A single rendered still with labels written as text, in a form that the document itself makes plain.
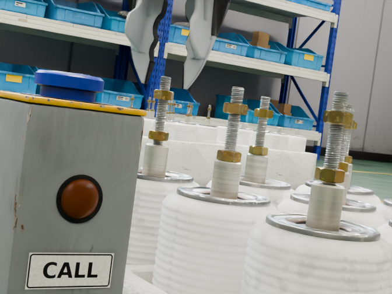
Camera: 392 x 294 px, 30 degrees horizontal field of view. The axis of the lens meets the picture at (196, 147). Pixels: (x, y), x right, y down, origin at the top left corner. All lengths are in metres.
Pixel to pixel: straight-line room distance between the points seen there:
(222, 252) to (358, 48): 7.55
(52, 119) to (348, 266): 0.20
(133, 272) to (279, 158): 2.75
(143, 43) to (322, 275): 0.32
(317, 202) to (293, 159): 2.93
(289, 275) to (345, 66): 7.49
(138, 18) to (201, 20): 0.06
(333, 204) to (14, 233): 0.21
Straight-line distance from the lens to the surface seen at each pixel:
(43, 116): 0.39
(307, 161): 3.48
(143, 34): 0.69
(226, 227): 0.54
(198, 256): 0.55
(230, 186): 0.58
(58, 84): 0.42
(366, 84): 8.18
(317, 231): 0.46
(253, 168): 0.74
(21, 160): 0.39
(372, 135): 8.33
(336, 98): 0.49
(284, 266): 0.46
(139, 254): 0.65
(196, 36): 0.65
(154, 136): 0.68
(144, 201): 0.64
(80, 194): 0.40
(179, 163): 2.94
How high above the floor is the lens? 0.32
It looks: 3 degrees down
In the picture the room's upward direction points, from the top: 8 degrees clockwise
